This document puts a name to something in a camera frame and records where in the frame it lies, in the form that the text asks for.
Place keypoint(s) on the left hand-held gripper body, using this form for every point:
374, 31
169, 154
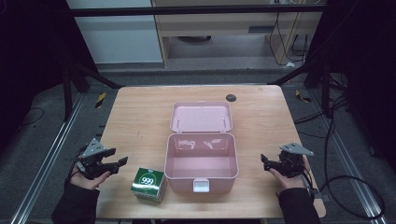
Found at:
92, 149

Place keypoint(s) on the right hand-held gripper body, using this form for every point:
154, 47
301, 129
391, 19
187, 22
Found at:
291, 161

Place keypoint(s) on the person's right hand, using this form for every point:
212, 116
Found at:
289, 182

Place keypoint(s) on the person's left hand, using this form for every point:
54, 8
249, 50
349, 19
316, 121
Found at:
85, 182

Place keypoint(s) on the green and white carton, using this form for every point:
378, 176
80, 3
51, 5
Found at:
149, 186

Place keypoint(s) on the yellow black striped tape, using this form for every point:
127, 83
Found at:
302, 97
100, 100

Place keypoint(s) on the pink plastic storage box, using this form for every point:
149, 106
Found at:
201, 155

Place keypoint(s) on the dark round table grommet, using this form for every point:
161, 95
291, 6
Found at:
231, 98

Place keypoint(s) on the dark curtain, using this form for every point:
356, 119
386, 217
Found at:
31, 62
364, 77

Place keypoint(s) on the white cabinet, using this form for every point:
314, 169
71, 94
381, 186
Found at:
118, 37

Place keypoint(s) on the light wooden desk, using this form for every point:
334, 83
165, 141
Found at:
218, 26

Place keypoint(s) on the aluminium floor rail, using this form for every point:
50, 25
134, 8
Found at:
46, 161
351, 161

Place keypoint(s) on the black upright frame post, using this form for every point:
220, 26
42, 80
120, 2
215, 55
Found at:
326, 90
67, 93

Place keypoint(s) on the black diagonal frame strut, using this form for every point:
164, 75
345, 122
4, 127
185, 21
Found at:
99, 76
295, 72

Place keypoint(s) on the black horizontal frame bar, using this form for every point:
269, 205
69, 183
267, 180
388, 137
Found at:
199, 10

